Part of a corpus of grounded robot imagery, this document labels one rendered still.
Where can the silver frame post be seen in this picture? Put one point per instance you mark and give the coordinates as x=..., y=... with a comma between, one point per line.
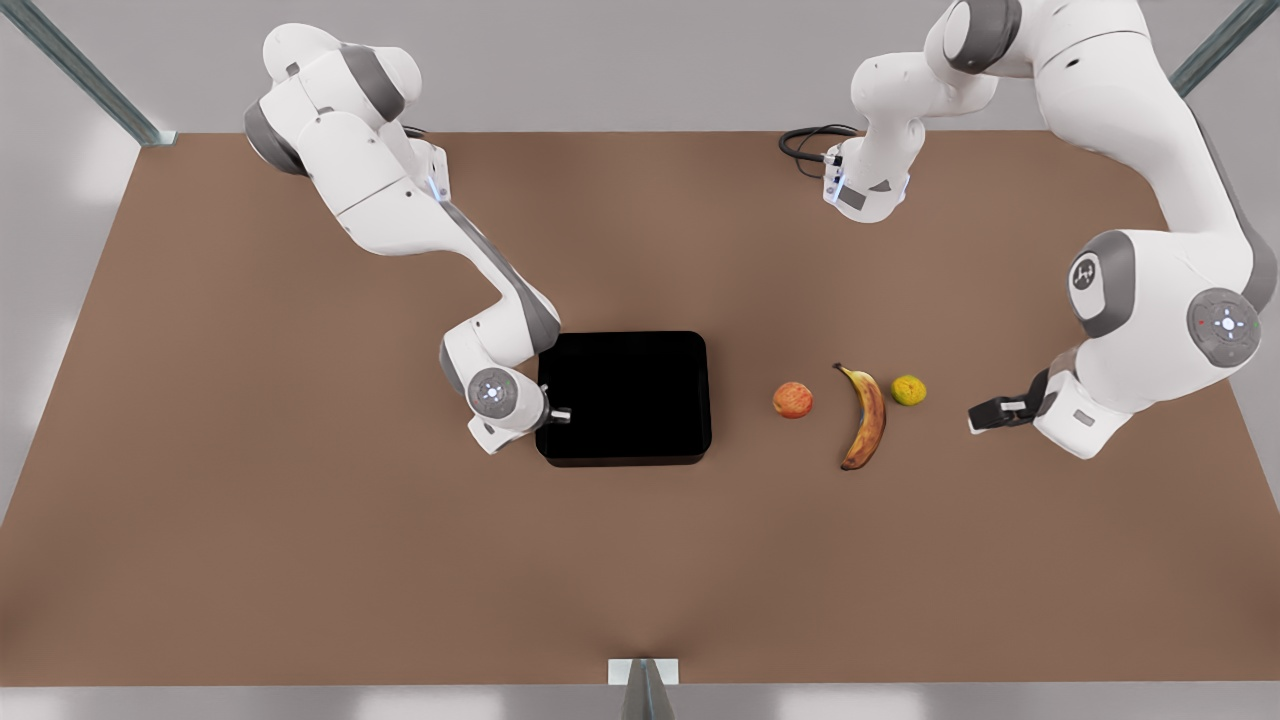
x=90, y=80
x=643, y=685
x=1220, y=45

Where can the yellow green lemon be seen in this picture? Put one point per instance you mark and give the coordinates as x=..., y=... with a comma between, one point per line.
x=908, y=390

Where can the ripe spotted yellow banana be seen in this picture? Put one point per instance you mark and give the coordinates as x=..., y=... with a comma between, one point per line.
x=867, y=420

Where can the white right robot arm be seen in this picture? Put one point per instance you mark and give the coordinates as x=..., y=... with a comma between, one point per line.
x=370, y=180

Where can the red orange apple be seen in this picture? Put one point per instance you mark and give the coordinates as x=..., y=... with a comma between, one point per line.
x=792, y=400

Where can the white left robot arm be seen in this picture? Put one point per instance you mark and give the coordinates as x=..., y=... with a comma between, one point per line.
x=1130, y=130

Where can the black rectangular tray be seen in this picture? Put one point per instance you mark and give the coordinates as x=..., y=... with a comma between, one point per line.
x=625, y=398

